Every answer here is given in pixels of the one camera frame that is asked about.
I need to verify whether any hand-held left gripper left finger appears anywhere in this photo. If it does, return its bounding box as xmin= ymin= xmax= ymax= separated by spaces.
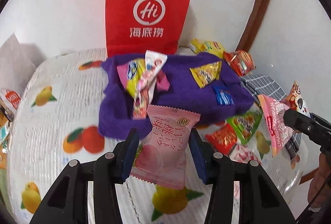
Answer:
xmin=29 ymin=128 xmax=140 ymax=224

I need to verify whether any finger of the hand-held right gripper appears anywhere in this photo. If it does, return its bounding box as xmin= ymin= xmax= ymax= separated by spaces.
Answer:
xmin=310 ymin=112 xmax=331 ymax=133
xmin=283 ymin=109 xmax=331 ymax=148

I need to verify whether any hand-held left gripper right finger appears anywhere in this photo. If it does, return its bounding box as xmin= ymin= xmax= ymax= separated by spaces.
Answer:
xmin=189 ymin=129 xmax=296 ymax=224

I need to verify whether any pink triangular snack packet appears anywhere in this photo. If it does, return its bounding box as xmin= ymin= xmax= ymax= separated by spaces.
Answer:
xmin=258 ymin=95 xmax=294 ymax=157

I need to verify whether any small red snack packet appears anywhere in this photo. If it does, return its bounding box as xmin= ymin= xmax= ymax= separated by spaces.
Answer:
xmin=205 ymin=124 xmax=238 ymax=155

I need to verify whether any pink peach snack packet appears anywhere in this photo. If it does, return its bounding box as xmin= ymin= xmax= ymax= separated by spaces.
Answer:
xmin=131 ymin=105 xmax=201 ymax=189

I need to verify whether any pink strawberry snack packet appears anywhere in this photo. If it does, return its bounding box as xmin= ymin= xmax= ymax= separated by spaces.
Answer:
xmin=230 ymin=144 xmax=261 ymax=165

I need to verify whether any green triangular snack packet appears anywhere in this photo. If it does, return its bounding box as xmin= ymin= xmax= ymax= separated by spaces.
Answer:
xmin=226 ymin=109 xmax=263 ymax=144

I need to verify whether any purple fabric basket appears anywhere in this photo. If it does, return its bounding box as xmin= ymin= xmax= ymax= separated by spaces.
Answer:
xmin=98 ymin=53 xmax=255 ymax=140

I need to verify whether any small blue packet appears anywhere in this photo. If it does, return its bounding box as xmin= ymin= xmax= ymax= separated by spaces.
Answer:
xmin=213 ymin=86 xmax=234 ymax=106

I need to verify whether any yellow pink snack packet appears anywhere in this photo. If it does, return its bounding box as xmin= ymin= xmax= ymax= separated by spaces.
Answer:
xmin=116 ymin=59 xmax=170 ymax=98

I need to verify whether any yellow triangular snack packet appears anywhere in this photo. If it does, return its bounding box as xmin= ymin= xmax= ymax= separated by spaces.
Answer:
xmin=190 ymin=61 xmax=222 ymax=89

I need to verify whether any white pink long packet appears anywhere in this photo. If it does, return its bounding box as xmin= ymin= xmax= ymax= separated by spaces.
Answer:
xmin=133 ymin=50 xmax=168 ymax=120

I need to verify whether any person's right hand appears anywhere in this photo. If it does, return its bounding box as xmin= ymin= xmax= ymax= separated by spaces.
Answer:
xmin=308 ymin=150 xmax=331 ymax=211

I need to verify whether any grey plaid folded cloth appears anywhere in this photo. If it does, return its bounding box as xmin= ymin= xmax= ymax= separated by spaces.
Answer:
xmin=239 ymin=74 xmax=303 ymax=162

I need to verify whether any red chip bag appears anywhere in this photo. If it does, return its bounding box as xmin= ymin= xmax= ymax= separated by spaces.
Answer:
xmin=223 ymin=50 xmax=256 ymax=77

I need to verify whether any fruit print tablecloth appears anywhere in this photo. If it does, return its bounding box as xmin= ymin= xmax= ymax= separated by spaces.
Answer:
xmin=8 ymin=46 xmax=304 ymax=224

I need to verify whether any yellow chip bag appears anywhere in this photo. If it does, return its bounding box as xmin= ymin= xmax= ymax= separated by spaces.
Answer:
xmin=189 ymin=38 xmax=225 ymax=59

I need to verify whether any wooden nightstand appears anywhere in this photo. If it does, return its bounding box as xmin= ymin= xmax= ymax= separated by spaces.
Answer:
xmin=0 ymin=110 xmax=11 ymax=170

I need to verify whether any white plastic shopping bag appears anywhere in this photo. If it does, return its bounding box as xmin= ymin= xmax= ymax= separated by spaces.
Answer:
xmin=0 ymin=33 xmax=38 ymax=116

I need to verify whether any red paper bag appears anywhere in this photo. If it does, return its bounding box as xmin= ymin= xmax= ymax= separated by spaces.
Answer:
xmin=105 ymin=0 xmax=195 ymax=56

